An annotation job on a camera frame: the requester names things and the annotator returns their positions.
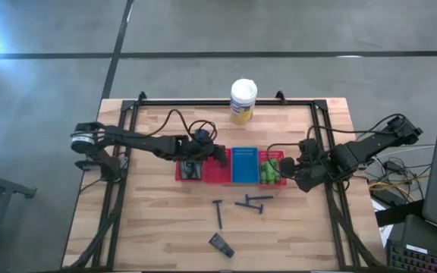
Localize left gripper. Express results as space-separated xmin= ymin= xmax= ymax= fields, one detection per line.
xmin=172 ymin=136 xmax=230 ymax=168

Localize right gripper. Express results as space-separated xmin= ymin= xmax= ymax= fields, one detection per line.
xmin=280 ymin=156 xmax=335 ymax=193

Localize dark grey tube white label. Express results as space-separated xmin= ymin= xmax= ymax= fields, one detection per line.
xmin=188 ymin=161 xmax=204 ymax=180

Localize blue plastic basket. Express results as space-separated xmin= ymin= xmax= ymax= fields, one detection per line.
xmin=231 ymin=146 xmax=260 ymax=184

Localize white yellow wipes canister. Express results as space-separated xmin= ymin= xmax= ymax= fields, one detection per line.
xmin=229 ymin=78 xmax=259 ymax=125

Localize black screw long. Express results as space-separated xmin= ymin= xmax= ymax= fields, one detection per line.
xmin=212 ymin=199 xmax=224 ymax=231

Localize black power adapter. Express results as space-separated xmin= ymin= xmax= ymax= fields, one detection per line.
xmin=385 ymin=159 xmax=404 ymax=172

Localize black backlit keyboard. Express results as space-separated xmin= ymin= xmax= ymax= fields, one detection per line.
xmin=387 ymin=238 xmax=437 ymax=273

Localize black stand leg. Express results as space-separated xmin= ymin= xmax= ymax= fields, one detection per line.
xmin=0 ymin=166 xmax=37 ymax=200

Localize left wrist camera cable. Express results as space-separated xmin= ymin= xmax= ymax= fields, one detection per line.
xmin=187 ymin=119 xmax=219 ymax=147

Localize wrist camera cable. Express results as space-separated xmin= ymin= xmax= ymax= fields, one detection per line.
xmin=266 ymin=142 xmax=313 ymax=180
xmin=187 ymin=119 xmax=219 ymax=147

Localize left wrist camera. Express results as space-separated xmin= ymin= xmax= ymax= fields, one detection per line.
xmin=193 ymin=128 xmax=212 ymax=146

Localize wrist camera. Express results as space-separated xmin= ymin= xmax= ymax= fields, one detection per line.
xmin=300 ymin=138 xmax=320 ymax=162
xmin=193 ymin=128 xmax=212 ymax=146

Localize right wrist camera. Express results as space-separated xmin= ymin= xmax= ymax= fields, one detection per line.
xmin=300 ymin=138 xmax=320 ymax=162

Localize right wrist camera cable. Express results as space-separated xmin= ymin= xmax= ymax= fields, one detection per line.
xmin=266 ymin=142 xmax=313 ymax=180

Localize black aluminium table frame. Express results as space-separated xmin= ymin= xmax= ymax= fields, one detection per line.
xmin=91 ymin=90 xmax=377 ymax=271

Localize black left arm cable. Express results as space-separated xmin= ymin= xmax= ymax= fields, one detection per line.
xmin=142 ymin=108 xmax=193 ymax=138

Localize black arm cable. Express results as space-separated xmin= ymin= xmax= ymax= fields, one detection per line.
xmin=142 ymin=108 xmax=193 ymax=138
xmin=307 ymin=112 xmax=407 ymax=140

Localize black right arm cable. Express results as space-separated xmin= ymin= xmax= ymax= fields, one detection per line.
xmin=307 ymin=112 xmax=407 ymax=140

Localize black cable bundle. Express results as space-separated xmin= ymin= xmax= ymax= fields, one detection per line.
xmin=327 ymin=189 xmax=379 ymax=271
xmin=65 ymin=177 xmax=129 ymax=271

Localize yellow cable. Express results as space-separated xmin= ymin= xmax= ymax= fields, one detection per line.
xmin=368 ymin=180 xmax=407 ymax=191

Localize black strap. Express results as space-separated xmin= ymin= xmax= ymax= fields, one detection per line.
xmin=374 ymin=199 xmax=425 ymax=228

